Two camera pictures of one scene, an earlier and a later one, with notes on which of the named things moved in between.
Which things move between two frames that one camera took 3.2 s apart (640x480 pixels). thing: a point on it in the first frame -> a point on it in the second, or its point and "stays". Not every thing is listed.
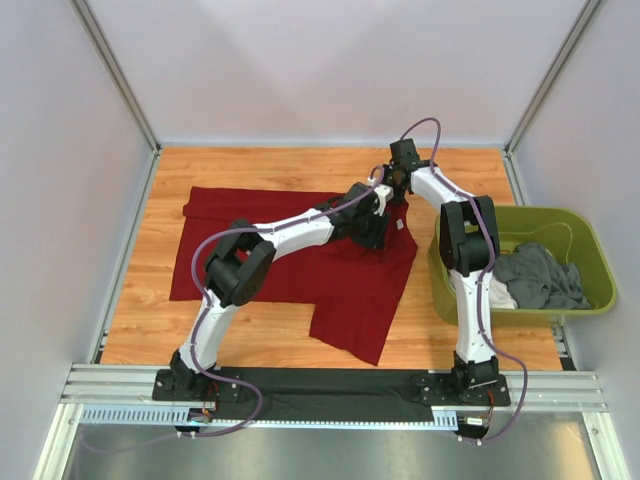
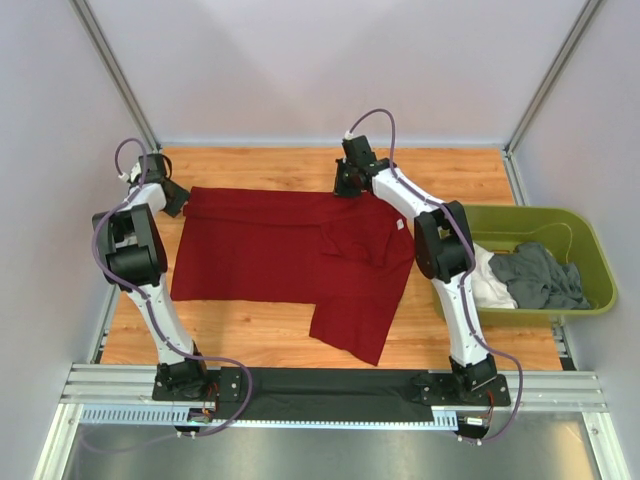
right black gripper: [389, 171] -> [339, 189]
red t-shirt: [349, 288] stays
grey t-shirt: [536, 280] stays
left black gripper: [377, 239] -> [181, 197]
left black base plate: [181, 385] stays
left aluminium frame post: [110, 58] stays
